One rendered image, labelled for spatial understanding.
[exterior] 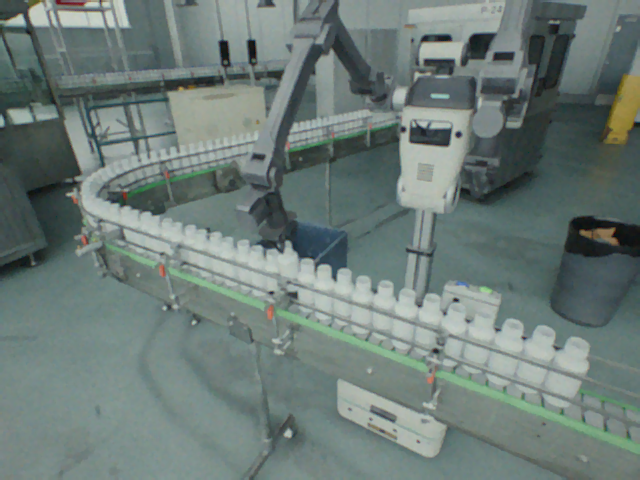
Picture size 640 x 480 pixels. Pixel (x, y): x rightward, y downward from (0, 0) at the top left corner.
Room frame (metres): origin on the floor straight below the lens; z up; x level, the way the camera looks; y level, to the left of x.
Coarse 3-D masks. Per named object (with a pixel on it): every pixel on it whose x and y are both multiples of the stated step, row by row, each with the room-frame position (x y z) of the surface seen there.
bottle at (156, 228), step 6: (156, 216) 1.21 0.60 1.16; (150, 222) 1.18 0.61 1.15; (156, 222) 1.18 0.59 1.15; (150, 228) 1.18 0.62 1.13; (156, 228) 1.18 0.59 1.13; (162, 228) 1.19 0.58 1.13; (156, 234) 1.17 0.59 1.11; (156, 240) 1.17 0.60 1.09; (156, 246) 1.17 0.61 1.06; (162, 246) 1.17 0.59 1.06
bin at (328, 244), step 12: (300, 228) 1.59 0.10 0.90; (312, 228) 1.56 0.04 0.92; (324, 228) 1.52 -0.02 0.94; (336, 228) 1.49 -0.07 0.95; (300, 240) 1.60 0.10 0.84; (312, 240) 1.56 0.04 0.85; (324, 240) 1.53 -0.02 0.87; (336, 240) 1.49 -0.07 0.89; (264, 252) 1.32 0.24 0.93; (300, 252) 1.60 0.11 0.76; (312, 252) 1.56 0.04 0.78; (324, 252) 1.28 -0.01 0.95; (336, 252) 1.37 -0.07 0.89; (324, 264) 1.28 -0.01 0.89; (336, 264) 1.37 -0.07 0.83; (336, 276) 1.37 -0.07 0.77
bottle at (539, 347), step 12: (540, 336) 0.56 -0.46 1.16; (552, 336) 0.56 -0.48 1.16; (528, 348) 0.57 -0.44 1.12; (540, 348) 0.56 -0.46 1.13; (552, 348) 0.56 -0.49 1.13; (540, 360) 0.54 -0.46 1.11; (552, 360) 0.55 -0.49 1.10; (516, 372) 0.57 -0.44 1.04; (528, 372) 0.55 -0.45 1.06; (540, 372) 0.54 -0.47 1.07; (516, 384) 0.56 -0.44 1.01; (540, 384) 0.54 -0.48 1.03
